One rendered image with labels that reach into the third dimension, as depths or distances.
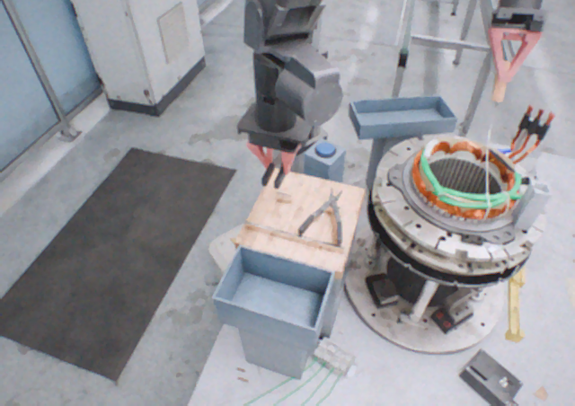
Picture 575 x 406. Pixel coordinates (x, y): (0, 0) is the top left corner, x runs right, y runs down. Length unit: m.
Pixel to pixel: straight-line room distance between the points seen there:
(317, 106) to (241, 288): 0.39
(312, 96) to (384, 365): 0.62
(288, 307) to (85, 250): 1.64
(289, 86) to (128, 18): 2.24
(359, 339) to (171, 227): 1.44
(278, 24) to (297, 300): 0.46
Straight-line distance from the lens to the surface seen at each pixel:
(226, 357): 0.89
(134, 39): 2.70
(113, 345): 1.87
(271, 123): 0.53
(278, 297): 0.71
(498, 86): 0.66
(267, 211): 0.72
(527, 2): 0.64
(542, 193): 0.70
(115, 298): 1.98
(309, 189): 0.76
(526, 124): 0.81
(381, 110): 1.05
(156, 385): 1.76
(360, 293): 0.94
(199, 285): 1.91
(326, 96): 0.45
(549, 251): 1.22
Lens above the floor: 1.61
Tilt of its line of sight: 45 degrees down
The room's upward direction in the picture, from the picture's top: straight up
